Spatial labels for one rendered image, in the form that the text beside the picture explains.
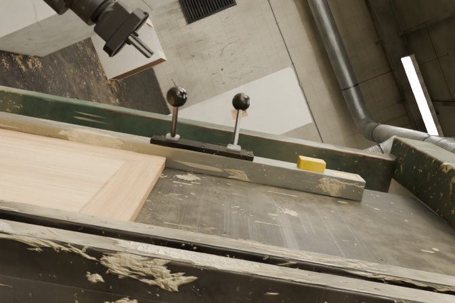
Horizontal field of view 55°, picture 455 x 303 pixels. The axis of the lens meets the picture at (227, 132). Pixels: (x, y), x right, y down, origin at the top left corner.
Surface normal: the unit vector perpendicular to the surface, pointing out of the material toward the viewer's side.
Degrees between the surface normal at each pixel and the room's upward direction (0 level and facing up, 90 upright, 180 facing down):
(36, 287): 90
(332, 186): 90
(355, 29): 90
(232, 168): 90
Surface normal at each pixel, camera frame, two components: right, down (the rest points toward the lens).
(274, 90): -0.04, 0.08
